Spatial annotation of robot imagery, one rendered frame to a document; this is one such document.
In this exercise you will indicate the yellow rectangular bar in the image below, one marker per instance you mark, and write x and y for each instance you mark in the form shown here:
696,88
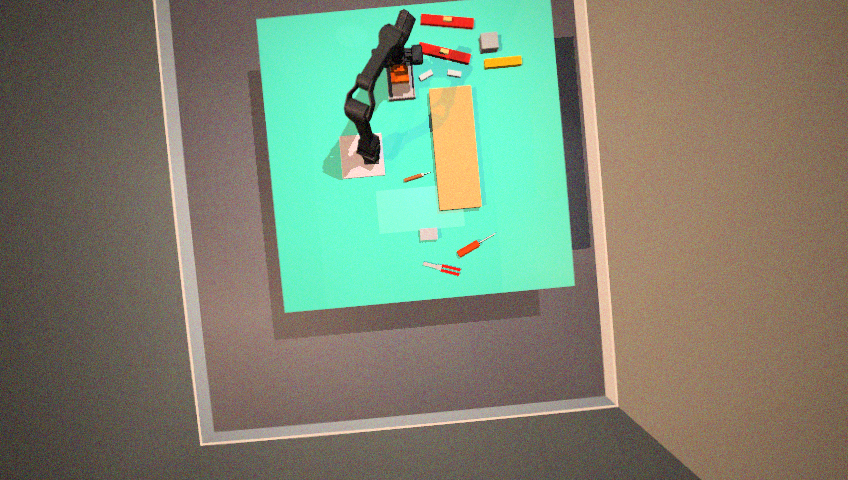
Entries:
502,62

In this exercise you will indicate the red long bar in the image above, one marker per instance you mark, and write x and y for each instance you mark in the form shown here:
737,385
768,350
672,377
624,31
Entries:
447,22
445,53

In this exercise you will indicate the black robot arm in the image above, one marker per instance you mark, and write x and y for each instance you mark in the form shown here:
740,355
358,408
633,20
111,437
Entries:
391,41

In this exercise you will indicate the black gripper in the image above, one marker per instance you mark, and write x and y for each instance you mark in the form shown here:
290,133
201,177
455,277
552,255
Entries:
412,56

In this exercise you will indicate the orange-handled awl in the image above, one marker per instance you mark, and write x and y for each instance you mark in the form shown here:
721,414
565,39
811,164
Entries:
472,246

